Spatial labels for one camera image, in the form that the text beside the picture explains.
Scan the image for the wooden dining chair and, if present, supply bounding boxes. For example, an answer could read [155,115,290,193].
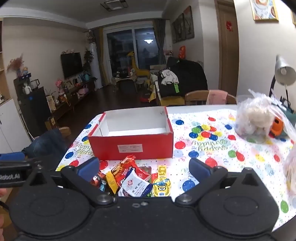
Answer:
[184,90,237,106]

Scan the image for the yellow cartoon jelly packet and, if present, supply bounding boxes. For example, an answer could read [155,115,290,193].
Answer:
[151,165,172,197]

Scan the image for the black jacket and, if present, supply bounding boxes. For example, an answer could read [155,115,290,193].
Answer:
[157,57,208,98]

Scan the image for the yellow curtain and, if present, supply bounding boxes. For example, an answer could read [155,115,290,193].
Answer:
[99,28,109,86]

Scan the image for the dried flowers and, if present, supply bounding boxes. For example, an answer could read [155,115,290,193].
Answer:
[7,54,25,77]

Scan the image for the television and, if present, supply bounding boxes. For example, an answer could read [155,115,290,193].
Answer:
[60,52,83,79]

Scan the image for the black cabinet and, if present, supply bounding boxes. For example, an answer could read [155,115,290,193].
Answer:
[13,77,52,137]

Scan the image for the clear plastic bag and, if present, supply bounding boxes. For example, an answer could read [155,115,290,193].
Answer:
[283,148,296,193]

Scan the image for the brown wooden door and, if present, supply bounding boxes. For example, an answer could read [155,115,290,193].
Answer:
[217,0,239,96]

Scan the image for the tall white air conditioner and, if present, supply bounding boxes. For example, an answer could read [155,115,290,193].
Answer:
[89,43,102,90]

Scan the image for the ceiling air vent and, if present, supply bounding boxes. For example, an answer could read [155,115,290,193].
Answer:
[100,0,129,11]

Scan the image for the gold framed picture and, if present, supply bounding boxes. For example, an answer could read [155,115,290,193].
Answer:
[250,0,279,21]

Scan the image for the yellow snack packet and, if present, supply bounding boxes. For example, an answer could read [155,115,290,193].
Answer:
[105,171,119,195]

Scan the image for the red cardboard box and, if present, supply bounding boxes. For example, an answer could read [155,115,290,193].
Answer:
[88,106,174,161]

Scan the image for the potted plant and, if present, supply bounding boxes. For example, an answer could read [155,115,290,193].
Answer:
[83,50,94,70]

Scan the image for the grey desk lamp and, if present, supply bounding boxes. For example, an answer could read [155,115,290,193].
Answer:
[269,54,296,109]

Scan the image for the orange toy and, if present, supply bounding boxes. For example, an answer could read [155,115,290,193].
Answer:
[268,117,284,138]

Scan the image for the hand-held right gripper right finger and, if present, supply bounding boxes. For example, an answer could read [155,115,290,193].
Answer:
[174,158,271,207]

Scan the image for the white cloth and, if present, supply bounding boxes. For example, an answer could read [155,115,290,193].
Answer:
[158,69,179,86]

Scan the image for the grey curtain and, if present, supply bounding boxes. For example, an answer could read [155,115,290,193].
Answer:
[153,19,167,65]

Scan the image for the white cabinet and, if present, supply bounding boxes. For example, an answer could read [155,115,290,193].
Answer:
[0,98,31,154]

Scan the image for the coffee table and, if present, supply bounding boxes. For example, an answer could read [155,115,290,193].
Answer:
[112,74,139,93]

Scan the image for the dark television stand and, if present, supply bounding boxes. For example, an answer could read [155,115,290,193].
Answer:
[52,77,96,121]

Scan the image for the blue denim jeans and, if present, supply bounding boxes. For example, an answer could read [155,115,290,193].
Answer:
[22,128,70,160]

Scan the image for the white blue-edged snack packet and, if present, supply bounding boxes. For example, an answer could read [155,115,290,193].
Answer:
[118,169,153,198]

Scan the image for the shiny brown candy wrapper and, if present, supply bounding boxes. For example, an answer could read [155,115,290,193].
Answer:
[90,171,107,186]

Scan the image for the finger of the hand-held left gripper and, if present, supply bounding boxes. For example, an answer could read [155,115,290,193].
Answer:
[0,152,42,170]

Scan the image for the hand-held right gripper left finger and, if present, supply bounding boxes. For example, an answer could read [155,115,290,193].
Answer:
[23,157,115,207]

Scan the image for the wooden chair with jeans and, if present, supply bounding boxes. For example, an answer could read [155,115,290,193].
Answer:
[45,117,72,139]

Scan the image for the balloon print tablecloth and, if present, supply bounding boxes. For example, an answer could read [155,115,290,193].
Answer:
[55,104,296,232]

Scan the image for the pink towel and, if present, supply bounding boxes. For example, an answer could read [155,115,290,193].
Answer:
[206,90,228,105]

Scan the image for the glass sliding door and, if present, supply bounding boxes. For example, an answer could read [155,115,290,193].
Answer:
[103,27,160,86]

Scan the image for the yellow giraffe toy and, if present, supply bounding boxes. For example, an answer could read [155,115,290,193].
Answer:
[127,51,149,77]

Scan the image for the plastic bag with white plush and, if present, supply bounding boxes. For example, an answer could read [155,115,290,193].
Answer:
[235,89,292,139]

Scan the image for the red snack packet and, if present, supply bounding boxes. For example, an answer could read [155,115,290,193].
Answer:
[110,155,139,188]

